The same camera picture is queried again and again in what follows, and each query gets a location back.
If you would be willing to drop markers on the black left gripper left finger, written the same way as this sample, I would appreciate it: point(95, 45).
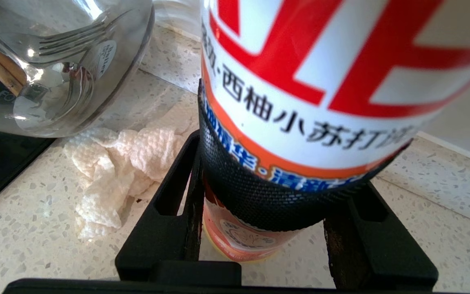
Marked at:
point(163, 237)

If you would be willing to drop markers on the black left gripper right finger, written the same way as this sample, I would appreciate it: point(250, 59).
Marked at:
point(382, 253)

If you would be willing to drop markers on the orange dish soap bottle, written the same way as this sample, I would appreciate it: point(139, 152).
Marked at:
point(320, 90)

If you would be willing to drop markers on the clear glass jug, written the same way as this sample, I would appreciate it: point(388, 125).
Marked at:
point(108, 90)

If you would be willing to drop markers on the black induction cooktop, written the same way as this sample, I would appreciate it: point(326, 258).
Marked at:
point(2, 163)

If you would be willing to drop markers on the metal fork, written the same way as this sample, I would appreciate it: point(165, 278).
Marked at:
point(76, 38)

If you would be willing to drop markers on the wooden chopstick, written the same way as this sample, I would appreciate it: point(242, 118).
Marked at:
point(2, 73)

